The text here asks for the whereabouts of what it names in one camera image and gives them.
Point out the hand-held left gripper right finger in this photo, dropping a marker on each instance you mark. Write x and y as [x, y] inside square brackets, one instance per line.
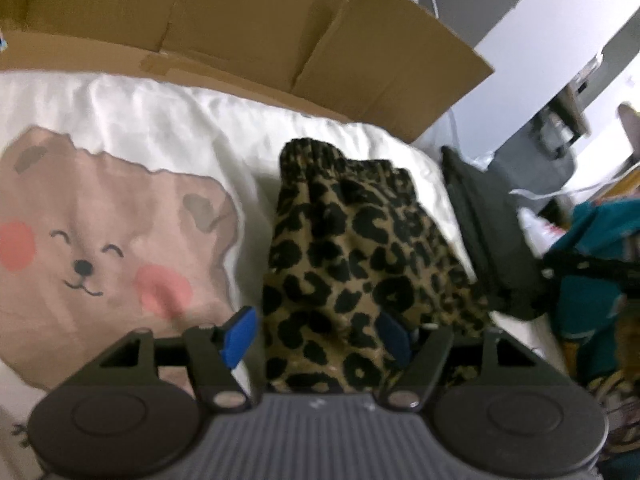
[397, 342]

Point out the leopard print shorts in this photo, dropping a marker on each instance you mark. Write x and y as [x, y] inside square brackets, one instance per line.
[360, 260]

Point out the teal patterned cloth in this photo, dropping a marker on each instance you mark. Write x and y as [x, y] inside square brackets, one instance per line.
[595, 280]

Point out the brown cardboard sheet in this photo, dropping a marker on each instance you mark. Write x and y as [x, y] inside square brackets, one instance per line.
[240, 25]

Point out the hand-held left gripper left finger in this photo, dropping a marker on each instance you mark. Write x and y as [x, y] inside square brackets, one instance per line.
[239, 336]

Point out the white printed blanket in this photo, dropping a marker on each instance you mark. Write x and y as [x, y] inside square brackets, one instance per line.
[130, 200]

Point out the folded black clothes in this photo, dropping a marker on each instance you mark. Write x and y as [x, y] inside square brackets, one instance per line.
[490, 230]

